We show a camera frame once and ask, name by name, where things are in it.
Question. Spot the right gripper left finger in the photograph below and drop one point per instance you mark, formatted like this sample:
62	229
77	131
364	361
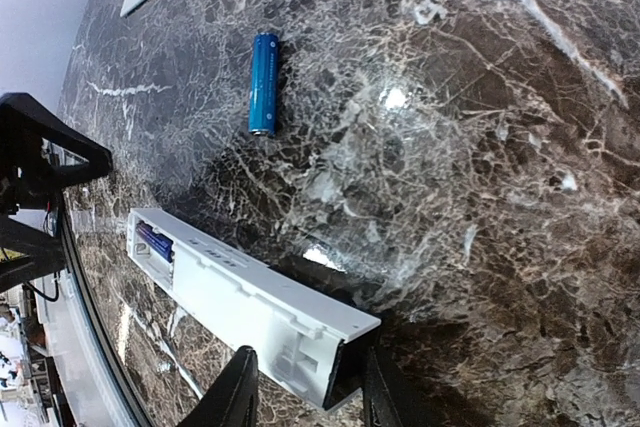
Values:
232	400

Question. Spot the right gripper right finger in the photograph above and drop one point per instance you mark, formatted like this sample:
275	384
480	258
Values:
388	397

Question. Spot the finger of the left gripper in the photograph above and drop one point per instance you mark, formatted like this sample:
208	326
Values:
41	254
41	155

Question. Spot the white remote control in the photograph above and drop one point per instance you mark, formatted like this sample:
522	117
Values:
308	343

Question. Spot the blue battery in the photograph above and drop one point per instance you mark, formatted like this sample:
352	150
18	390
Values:
263	90
158	242

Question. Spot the black front rail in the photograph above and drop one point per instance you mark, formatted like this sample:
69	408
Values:
111	377

